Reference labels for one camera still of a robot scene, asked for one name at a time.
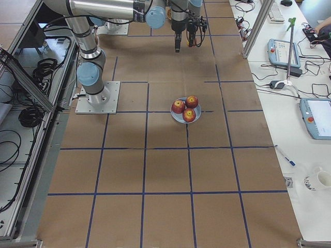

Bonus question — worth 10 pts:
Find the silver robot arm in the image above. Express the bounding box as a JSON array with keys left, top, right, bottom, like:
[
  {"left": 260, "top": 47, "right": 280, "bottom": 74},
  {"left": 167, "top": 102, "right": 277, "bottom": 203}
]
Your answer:
[
  {"left": 45, "top": 1, "right": 188, "bottom": 105},
  {"left": 186, "top": 0, "right": 208, "bottom": 48}
]

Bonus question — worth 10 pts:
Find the far teach pendant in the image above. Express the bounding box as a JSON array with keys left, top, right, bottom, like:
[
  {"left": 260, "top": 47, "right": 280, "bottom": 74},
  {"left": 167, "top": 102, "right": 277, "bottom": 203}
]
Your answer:
[{"left": 267, "top": 39, "right": 301, "bottom": 68}]

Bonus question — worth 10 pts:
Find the black computer mouse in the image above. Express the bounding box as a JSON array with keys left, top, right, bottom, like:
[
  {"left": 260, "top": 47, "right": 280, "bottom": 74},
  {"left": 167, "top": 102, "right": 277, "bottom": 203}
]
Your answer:
[{"left": 280, "top": 0, "right": 293, "bottom": 7}]

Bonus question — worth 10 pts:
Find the light blue plate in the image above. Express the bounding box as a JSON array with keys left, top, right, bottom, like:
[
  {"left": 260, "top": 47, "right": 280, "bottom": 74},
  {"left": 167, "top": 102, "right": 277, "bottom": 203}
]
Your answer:
[{"left": 171, "top": 98, "right": 201, "bottom": 124}]

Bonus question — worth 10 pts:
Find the red apple front on plate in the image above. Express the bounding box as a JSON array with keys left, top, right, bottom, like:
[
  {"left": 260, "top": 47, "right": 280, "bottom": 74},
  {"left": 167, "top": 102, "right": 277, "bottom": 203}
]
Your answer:
[{"left": 182, "top": 108, "right": 196, "bottom": 122}]

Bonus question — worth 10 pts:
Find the small metal binder clip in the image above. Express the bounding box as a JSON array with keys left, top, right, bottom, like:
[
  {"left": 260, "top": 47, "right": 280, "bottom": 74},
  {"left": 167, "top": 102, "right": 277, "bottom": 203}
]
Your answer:
[{"left": 283, "top": 176, "right": 294, "bottom": 188}]

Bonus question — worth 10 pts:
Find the aluminium frame post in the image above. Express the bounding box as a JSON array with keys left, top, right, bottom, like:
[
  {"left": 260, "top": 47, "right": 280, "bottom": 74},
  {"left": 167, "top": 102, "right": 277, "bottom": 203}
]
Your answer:
[{"left": 242, "top": 0, "right": 274, "bottom": 59}]

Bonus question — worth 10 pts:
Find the red apple left on plate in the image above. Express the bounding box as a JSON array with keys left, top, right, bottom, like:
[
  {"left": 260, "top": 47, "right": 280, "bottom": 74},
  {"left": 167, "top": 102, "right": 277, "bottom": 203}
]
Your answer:
[{"left": 171, "top": 99, "right": 186, "bottom": 114}]

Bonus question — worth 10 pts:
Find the wicker basket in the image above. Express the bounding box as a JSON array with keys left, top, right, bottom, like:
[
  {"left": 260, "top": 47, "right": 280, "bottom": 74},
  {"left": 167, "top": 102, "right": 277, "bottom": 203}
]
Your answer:
[{"left": 167, "top": 8, "right": 172, "bottom": 20}]

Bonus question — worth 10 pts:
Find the teach pendant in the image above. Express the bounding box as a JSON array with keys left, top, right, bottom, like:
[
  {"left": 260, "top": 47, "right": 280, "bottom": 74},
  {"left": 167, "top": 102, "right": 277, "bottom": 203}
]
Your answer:
[
  {"left": 299, "top": 98, "right": 330, "bottom": 140},
  {"left": 267, "top": 39, "right": 301, "bottom": 68}
]

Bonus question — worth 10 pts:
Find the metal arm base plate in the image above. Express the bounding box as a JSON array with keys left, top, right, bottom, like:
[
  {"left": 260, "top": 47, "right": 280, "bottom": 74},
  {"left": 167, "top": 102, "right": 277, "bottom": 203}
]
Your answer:
[{"left": 75, "top": 81, "right": 121, "bottom": 114}]

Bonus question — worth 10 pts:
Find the red apple back on plate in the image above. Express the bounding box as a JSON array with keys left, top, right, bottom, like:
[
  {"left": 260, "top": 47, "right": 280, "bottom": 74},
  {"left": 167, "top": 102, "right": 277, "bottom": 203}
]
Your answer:
[{"left": 185, "top": 95, "right": 199, "bottom": 109}]

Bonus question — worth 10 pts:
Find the white mug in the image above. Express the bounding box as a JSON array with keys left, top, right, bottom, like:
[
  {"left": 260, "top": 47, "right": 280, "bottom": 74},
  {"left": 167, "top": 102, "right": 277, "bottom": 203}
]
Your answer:
[{"left": 304, "top": 166, "right": 330, "bottom": 191}]

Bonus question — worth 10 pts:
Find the black power adapter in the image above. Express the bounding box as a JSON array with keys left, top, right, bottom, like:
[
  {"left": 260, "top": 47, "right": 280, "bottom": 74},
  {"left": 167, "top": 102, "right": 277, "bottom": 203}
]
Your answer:
[{"left": 290, "top": 67, "right": 303, "bottom": 78}]

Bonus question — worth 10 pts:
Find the near teach pendant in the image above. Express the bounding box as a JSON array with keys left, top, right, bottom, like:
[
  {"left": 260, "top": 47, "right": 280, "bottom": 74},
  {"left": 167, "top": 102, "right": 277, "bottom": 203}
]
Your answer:
[{"left": 299, "top": 98, "right": 330, "bottom": 140}]

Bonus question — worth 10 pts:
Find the metal rod with green clip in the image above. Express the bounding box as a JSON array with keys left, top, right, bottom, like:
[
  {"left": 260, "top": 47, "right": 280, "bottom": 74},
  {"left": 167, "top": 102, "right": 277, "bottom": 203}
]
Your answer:
[{"left": 284, "top": 17, "right": 296, "bottom": 86}]

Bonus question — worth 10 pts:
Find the aluminium side rack frame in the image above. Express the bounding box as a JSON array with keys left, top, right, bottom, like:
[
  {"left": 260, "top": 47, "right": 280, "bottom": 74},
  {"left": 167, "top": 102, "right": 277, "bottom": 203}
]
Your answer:
[{"left": 1, "top": 1, "right": 77, "bottom": 243}]

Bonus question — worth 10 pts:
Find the coiled black cable bundle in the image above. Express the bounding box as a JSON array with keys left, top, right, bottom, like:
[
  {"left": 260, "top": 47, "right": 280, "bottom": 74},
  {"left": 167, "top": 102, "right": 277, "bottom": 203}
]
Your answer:
[{"left": 18, "top": 105, "right": 45, "bottom": 128}]

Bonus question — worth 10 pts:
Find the blue white pen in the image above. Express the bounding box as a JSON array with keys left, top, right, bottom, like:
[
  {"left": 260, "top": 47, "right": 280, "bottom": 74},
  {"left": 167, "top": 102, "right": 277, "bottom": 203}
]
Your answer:
[{"left": 275, "top": 145, "right": 296, "bottom": 167}]

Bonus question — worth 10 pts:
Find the red apple on plate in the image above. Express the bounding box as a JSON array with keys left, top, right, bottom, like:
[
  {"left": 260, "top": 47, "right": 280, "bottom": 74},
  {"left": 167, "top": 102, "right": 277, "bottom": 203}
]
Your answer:
[
  {"left": 185, "top": 95, "right": 199, "bottom": 109},
  {"left": 171, "top": 99, "right": 186, "bottom": 114},
  {"left": 182, "top": 108, "right": 196, "bottom": 122}
]

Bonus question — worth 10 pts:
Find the white keyboard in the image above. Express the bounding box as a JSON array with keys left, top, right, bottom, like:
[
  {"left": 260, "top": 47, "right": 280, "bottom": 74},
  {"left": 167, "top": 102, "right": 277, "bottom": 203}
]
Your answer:
[{"left": 268, "top": 1, "right": 285, "bottom": 24}]

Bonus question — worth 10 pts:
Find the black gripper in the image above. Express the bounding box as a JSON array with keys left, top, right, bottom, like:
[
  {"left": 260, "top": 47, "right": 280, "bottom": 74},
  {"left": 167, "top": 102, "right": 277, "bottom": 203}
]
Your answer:
[
  {"left": 187, "top": 16, "right": 208, "bottom": 47},
  {"left": 171, "top": 17, "right": 187, "bottom": 53}
]

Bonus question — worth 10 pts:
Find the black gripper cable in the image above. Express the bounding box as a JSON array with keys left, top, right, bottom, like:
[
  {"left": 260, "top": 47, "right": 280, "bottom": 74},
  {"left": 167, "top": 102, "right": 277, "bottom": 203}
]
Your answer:
[{"left": 186, "top": 7, "right": 207, "bottom": 48}]

